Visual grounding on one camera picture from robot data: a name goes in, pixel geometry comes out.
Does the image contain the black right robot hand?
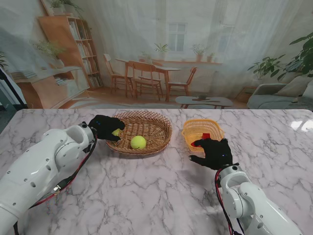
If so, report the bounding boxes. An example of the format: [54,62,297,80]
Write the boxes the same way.
[188,138,233,171]

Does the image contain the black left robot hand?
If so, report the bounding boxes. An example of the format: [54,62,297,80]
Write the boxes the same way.
[88,114,126,142]

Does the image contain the yellow plastic mesh basket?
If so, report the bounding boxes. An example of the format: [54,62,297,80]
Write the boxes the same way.
[181,118,225,154]

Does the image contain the brown oval wicker basket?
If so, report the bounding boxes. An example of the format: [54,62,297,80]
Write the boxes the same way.
[105,110,173,155]

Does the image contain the printed room scene backdrop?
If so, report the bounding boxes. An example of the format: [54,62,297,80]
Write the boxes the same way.
[0,0,313,110]

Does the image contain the red black right arm cable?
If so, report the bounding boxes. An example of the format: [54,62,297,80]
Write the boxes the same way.
[214,171,245,235]

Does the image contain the red black arm cable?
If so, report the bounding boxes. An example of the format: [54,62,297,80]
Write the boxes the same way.
[214,171,245,235]
[13,136,98,235]

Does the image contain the red black left arm cable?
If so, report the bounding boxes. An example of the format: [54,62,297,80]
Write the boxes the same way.
[13,136,98,235]

